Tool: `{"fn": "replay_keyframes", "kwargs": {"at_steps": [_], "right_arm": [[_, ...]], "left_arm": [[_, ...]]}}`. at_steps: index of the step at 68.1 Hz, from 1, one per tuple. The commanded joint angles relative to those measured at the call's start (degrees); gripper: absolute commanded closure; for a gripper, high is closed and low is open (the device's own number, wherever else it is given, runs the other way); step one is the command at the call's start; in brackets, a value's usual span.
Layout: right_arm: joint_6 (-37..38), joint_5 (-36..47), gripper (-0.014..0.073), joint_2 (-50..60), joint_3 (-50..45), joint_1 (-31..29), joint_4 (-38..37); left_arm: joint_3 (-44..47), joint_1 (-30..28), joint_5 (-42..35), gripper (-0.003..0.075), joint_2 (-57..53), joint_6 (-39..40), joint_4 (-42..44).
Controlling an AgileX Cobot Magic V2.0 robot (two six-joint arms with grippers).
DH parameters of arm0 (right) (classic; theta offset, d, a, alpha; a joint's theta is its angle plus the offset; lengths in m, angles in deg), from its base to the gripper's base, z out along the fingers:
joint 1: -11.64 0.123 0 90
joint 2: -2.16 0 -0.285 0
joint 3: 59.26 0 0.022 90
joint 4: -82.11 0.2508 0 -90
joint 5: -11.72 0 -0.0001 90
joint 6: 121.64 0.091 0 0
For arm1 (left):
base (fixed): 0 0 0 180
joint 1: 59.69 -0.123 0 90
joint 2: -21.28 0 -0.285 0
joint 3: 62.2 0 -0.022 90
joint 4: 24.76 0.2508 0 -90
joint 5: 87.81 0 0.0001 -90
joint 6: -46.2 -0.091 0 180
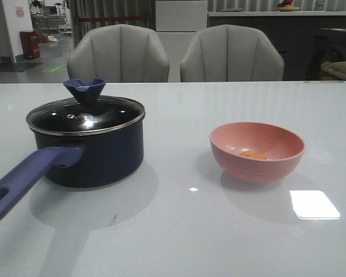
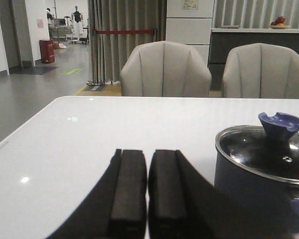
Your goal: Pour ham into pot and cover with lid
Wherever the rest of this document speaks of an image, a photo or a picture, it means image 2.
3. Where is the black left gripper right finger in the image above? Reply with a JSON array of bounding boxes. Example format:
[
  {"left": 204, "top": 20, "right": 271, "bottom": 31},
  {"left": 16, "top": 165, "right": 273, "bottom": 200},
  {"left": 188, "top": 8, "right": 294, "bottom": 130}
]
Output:
[{"left": 149, "top": 150, "right": 293, "bottom": 239}]

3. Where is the right beige upholstered chair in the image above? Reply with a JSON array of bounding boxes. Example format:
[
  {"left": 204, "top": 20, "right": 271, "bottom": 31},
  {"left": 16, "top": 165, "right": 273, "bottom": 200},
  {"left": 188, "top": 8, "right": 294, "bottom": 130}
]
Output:
[{"left": 222, "top": 43, "right": 299, "bottom": 99}]

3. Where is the person in background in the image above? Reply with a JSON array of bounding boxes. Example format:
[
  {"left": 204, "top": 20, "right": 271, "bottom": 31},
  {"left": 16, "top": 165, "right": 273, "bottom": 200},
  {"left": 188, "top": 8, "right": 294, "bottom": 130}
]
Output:
[{"left": 46, "top": 8, "right": 54, "bottom": 25}]

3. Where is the left beige upholstered chair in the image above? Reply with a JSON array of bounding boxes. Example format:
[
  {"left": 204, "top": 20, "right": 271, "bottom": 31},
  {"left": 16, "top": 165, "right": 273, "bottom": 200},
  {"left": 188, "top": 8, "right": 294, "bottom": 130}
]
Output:
[{"left": 120, "top": 41, "right": 212, "bottom": 97}]

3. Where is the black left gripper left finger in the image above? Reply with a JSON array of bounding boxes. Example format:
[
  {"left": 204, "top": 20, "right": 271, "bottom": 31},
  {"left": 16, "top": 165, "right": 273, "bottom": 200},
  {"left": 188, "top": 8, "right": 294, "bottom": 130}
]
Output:
[{"left": 49, "top": 149, "right": 147, "bottom": 239}]

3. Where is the dark blue saucepan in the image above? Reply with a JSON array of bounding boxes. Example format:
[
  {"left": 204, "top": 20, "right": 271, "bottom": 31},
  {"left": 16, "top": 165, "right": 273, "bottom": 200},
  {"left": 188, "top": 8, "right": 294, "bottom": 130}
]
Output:
[{"left": 214, "top": 125, "right": 299, "bottom": 235}]

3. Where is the beige upholstered chair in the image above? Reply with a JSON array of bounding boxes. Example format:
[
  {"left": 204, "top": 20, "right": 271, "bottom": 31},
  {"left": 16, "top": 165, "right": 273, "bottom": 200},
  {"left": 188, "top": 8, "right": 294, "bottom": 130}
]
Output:
[
  {"left": 222, "top": 43, "right": 299, "bottom": 99},
  {"left": 120, "top": 41, "right": 212, "bottom": 97}
]

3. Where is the fruit bowl on counter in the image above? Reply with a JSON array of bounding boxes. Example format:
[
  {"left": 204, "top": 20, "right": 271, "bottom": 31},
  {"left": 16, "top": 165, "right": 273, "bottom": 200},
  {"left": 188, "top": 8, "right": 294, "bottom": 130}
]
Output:
[{"left": 269, "top": 16, "right": 290, "bottom": 29}]

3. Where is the red barrier belt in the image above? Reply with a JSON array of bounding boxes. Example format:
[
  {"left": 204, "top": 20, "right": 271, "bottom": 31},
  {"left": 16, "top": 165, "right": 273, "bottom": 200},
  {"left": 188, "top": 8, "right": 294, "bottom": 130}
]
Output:
[{"left": 95, "top": 29, "right": 156, "bottom": 35}]

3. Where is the glass lid blue knob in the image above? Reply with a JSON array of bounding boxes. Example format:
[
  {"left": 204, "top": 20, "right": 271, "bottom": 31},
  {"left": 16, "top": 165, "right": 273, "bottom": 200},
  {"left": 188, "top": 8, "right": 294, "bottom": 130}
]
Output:
[{"left": 215, "top": 112, "right": 299, "bottom": 185}]

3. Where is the grey pleated curtain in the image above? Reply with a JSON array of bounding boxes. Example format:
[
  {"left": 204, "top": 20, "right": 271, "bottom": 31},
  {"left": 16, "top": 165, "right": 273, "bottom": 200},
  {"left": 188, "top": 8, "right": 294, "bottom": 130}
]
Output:
[{"left": 87, "top": 0, "right": 167, "bottom": 85}]

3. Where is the red trash bin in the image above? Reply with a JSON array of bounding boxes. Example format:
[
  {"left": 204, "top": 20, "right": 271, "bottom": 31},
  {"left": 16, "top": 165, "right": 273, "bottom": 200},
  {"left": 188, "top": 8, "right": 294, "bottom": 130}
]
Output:
[{"left": 39, "top": 39, "right": 55, "bottom": 64}]

